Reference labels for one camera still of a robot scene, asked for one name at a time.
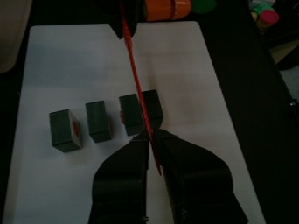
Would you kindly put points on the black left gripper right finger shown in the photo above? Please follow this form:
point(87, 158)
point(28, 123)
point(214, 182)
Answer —
point(198, 183)

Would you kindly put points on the orange toy cylinder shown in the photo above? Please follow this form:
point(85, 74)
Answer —
point(167, 9)

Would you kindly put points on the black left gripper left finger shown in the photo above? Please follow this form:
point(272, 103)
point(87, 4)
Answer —
point(120, 180)

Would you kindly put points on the sushi end piece orange centre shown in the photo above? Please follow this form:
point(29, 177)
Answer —
point(64, 131)

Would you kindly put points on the teal toy item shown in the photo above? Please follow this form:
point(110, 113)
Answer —
point(260, 4)

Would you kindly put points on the red toy knife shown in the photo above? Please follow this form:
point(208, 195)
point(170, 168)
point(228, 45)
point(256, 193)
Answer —
point(136, 78)

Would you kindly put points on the green round toy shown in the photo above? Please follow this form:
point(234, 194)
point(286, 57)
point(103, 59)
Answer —
point(203, 5)

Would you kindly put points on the dark green sushi piece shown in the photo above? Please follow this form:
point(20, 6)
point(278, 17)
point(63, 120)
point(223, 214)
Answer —
point(97, 121)
point(131, 113)

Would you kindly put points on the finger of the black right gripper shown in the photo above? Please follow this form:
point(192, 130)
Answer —
point(132, 16)
point(112, 14)

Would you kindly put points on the white cutting board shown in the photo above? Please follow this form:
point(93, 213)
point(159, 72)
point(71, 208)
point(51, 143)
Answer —
point(77, 67)

